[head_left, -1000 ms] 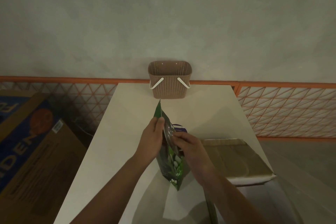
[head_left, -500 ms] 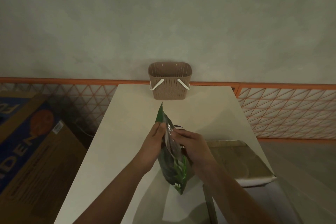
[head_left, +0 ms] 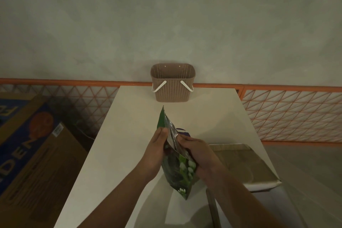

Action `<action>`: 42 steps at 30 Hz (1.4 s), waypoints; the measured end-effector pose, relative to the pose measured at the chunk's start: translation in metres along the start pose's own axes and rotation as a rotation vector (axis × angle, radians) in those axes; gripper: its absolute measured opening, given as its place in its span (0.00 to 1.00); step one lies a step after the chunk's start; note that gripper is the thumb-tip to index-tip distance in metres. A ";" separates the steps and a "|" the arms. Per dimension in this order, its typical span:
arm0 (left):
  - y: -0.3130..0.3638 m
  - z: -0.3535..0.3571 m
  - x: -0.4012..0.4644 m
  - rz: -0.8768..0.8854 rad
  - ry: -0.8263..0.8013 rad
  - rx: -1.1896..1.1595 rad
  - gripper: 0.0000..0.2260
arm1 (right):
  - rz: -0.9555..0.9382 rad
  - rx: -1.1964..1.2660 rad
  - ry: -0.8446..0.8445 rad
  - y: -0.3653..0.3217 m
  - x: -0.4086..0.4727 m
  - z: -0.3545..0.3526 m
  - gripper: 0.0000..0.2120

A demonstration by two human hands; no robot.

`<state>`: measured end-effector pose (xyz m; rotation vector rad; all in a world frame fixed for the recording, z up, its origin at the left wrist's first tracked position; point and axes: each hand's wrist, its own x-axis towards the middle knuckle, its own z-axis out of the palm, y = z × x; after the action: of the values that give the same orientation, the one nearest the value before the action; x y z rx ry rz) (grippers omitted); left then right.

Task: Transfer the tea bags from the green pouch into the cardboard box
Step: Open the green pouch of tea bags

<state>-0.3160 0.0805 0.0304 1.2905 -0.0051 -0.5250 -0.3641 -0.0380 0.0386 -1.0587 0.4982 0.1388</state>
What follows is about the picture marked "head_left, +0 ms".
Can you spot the person's right hand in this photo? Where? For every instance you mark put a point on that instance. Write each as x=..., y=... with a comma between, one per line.
x=203, y=161

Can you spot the person's left hand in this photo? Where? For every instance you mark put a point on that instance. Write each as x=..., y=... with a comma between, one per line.
x=155, y=155

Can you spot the green foil pouch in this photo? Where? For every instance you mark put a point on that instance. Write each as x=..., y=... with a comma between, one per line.
x=177, y=177

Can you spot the beige paper box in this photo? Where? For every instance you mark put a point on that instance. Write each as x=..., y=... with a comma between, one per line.
x=251, y=166

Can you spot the person's right forearm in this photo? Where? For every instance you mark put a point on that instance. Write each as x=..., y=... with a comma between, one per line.
x=235, y=203

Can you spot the person's left forearm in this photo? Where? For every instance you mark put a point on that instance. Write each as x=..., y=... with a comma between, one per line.
x=117, y=203

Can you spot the blue print cardboard box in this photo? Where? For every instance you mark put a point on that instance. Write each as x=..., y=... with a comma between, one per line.
x=34, y=161

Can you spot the round purple sticker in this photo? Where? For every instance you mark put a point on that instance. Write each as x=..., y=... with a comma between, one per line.
x=184, y=131

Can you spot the brown plastic basket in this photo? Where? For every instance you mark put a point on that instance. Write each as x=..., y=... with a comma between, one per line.
x=173, y=91

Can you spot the orange mesh fence panel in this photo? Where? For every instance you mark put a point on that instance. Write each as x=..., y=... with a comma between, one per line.
x=80, y=99
x=294, y=113

